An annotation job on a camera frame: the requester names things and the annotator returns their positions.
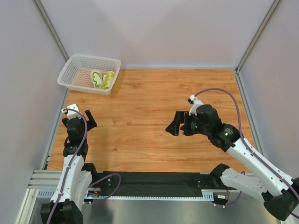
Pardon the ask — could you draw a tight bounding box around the yellow-green crocodile towel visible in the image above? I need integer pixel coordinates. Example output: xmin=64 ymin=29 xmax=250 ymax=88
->
xmin=102 ymin=71 xmax=115 ymax=90

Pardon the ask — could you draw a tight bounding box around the dark green patterned towel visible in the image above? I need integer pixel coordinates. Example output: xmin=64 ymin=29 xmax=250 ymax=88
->
xmin=91 ymin=70 xmax=104 ymax=89

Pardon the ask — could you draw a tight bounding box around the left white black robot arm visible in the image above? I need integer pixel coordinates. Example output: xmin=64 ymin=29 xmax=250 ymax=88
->
xmin=40 ymin=104 xmax=97 ymax=224

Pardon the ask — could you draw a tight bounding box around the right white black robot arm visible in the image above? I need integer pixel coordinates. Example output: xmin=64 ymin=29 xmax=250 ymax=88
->
xmin=165 ymin=105 xmax=299 ymax=221

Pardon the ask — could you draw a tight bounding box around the white plastic mesh basket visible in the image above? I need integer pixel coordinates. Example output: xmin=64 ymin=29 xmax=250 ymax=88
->
xmin=57 ymin=54 xmax=121 ymax=96

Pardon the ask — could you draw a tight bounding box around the black cloth strip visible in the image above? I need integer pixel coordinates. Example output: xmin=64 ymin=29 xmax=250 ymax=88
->
xmin=114 ymin=172 xmax=202 ymax=197

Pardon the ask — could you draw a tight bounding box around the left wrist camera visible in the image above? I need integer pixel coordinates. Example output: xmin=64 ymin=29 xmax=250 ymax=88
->
xmin=61 ymin=104 xmax=82 ymax=119

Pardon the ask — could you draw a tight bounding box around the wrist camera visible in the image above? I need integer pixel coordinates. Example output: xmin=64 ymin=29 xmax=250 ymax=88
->
xmin=61 ymin=104 xmax=82 ymax=119
xmin=188 ymin=95 xmax=203 ymax=116

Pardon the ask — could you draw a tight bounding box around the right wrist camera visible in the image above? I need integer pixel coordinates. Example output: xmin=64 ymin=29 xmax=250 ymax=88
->
xmin=188 ymin=95 xmax=203 ymax=116

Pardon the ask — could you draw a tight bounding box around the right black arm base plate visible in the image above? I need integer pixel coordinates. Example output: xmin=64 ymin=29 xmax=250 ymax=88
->
xmin=195 ymin=174 xmax=234 ymax=190

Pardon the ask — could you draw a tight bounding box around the aluminium front rail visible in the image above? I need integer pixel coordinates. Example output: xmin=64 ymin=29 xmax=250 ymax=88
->
xmin=28 ymin=169 xmax=285 ymax=192

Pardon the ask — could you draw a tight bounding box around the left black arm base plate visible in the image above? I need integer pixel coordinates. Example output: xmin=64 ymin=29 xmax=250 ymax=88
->
xmin=88 ymin=172 xmax=116 ymax=189

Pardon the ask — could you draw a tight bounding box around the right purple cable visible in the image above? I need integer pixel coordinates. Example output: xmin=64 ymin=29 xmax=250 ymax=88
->
xmin=190 ymin=88 xmax=299 ymax=217

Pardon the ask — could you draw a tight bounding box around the right aluminium frame post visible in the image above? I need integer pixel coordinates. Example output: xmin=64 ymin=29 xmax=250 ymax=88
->
xmin=235 ymin=0 xmax=282 ymax=72

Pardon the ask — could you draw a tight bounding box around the aluminium frame post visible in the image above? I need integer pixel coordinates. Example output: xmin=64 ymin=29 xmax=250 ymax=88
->
xmin=235 ymin=0 xmax=282 ymax=72
xmin=32 ymin=0 xmax=69 ymax=62

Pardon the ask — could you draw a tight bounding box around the grey slotted cable duct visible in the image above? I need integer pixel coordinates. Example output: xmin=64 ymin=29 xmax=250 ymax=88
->
xmin=36 ymin=189 xmax=214 ymax=202

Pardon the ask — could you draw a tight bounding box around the left aluminium frame post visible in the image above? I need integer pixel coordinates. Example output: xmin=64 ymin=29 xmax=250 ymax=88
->
xmin=32 ymin=0 xmax=69 ymax=62

